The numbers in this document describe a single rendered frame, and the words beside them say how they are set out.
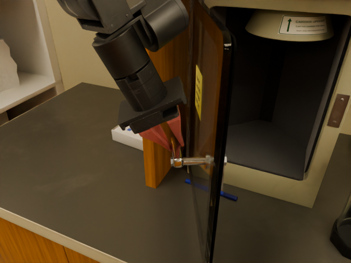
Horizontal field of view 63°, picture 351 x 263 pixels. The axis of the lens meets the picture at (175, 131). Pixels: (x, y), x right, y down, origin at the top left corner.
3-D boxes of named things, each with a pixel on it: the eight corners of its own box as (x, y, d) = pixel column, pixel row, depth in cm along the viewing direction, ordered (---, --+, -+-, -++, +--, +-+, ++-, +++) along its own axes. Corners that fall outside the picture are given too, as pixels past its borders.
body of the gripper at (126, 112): (125, 110, 46) (100, 72, 42) (184, 85, 45) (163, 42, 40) (123, 134, 41) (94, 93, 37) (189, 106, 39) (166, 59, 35)
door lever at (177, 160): (199, 145, 50) (200, 131, 49) (208, 172, 41) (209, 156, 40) (168, 146, 50) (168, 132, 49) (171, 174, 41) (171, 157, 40)
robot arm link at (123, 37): (80, 37, 37) (97, 39, 32) (121, 10, 39) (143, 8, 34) (109, 82, 40) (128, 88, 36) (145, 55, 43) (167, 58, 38)
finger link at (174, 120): (155, 142, 51) (128, 100, 45) (192, 127, 50) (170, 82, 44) (156, 168, 45) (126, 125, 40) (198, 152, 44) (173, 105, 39)
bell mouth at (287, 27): (253, 19, 71) (257, -6, 68) (332, 25, 65) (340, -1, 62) (236, 35, 57) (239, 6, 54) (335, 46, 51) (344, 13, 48)
